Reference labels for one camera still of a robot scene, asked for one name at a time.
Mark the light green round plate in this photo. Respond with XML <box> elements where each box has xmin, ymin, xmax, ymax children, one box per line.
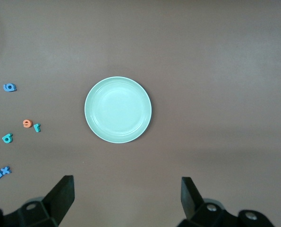
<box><xmin>84</xmin><ymin>76</ymin><xmax>153</xmax><ymax>144</ymax></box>

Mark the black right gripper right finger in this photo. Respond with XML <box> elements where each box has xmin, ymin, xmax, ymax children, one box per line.
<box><xmin>177</xmin><ymin>176</ymin><xmax>274</xmax><ymax>227</ymax></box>

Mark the blue foam letter g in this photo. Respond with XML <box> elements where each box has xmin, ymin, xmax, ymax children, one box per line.
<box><xmin>2</xmin><ymin>83</ymin><xmax>17</xmax><ymax>92</ymax></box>

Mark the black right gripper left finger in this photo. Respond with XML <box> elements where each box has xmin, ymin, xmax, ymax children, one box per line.
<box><xmin>0</xmin><ymin>175</ymin><xmax>75</xmax><ymax>227</ymax></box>

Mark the teal foam letter d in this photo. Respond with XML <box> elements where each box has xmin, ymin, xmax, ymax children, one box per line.
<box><xmin>1</xmin><ymin>133</ymin><xmax>14</xmax><ymax>144</ymax></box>

